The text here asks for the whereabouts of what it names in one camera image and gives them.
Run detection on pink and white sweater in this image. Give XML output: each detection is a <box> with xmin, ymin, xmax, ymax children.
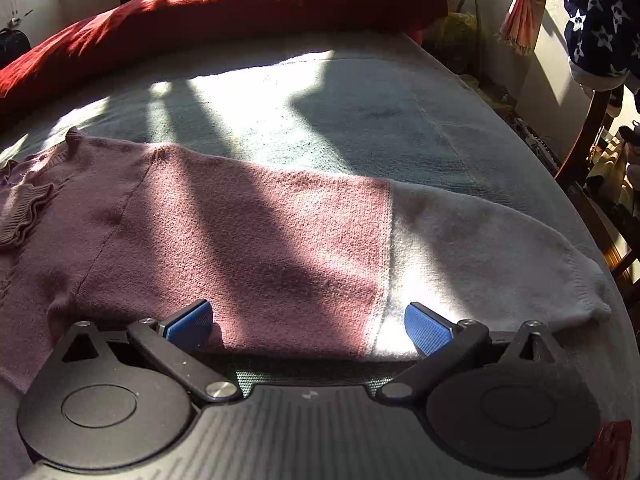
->
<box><xmin>1</xmin><ymin>130</ymin><xmax>612</xmax><ymax>389</ymax></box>

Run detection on stack of folded clothes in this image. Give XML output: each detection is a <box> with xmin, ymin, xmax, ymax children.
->
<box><xmin>586</xmin><ymin>120</ymin><xmax>639</xmax><ymax>219</ymax></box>

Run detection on wooden chair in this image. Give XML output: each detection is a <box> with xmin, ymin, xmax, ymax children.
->
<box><xmin>553</xmin><ymin>89</ymin><xmax>640</xmax><ymax>281</ymax></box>

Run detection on green plaid bed blanket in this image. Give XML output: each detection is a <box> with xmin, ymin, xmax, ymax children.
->
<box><xmin>0</xmin><ymin>29</ymin><xmax>640</xmax><ymax>480</ymax></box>

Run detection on yellow green bag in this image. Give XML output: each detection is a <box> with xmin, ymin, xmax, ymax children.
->
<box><xmin>422</xmin><ymin>12</ymin><xmax>480</xmax><ymax>75</ymax></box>

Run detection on black bag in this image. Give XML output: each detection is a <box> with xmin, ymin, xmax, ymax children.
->
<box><xmin>0</xmin><ymin>28</ymin><xmax>32</xmax><ymax>70</ymax></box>

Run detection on red duvet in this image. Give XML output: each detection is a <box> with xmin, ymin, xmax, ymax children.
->
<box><xmin>1</xmin><ymin>0</ymin><xmax>448</xmax><ymax>125</ymax></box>

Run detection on navy star-pattern garment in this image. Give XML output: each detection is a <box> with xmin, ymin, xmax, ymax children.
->
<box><xmin>564</xmin><ymin>0</ymin><xmax>639</xmax><ymax>96</ymax></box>

